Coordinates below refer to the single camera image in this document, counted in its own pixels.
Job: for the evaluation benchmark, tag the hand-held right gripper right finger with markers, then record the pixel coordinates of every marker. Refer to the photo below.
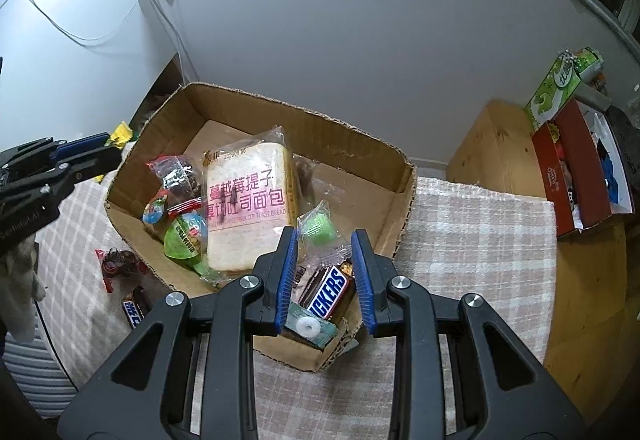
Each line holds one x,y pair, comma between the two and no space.
361,280

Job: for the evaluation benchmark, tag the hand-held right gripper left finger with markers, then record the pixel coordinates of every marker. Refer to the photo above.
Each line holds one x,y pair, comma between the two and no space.
286,280

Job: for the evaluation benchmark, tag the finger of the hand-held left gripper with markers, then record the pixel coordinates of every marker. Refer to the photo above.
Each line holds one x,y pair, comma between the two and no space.
82,145
95,165

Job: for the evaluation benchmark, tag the Snickers bar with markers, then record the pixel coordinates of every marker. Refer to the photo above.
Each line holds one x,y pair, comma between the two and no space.
327,292

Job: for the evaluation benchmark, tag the yellow snack packet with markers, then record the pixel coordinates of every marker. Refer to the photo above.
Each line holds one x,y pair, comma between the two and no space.
121,135

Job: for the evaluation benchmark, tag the clear packet with green candy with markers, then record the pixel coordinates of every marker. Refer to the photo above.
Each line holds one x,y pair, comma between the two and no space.
320,230

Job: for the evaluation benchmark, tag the small jelly cup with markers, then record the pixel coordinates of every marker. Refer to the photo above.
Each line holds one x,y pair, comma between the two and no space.
156,215

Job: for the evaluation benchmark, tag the sliced bread packet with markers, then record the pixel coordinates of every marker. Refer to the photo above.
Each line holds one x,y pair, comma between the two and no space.
247,210

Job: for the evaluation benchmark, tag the green snack packet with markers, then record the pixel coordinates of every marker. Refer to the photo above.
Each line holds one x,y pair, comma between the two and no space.
184,245

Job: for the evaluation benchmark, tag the person's left forearm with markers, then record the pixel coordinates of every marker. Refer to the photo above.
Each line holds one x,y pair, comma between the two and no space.
20,290

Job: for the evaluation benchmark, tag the clear packet with dark snack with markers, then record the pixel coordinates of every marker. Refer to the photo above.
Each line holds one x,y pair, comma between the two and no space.
180,180

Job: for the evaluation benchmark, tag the clear packet with red ends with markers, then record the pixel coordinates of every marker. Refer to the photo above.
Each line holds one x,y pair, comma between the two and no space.
120,265

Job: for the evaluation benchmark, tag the pink plaid tablecloth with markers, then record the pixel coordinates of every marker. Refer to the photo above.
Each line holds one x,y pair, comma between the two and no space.
475,245

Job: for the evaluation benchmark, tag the brown wrapped chocolate bar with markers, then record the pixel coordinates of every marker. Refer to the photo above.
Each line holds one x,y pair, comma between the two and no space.
135,310

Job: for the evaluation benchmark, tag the striped cloth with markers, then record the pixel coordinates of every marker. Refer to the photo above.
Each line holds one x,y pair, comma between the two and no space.
35,370

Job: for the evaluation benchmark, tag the red cardboard box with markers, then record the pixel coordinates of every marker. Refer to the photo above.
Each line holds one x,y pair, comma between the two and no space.
555,180

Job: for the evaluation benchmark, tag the green tissue box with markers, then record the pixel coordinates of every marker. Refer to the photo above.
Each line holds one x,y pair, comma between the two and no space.
550,90

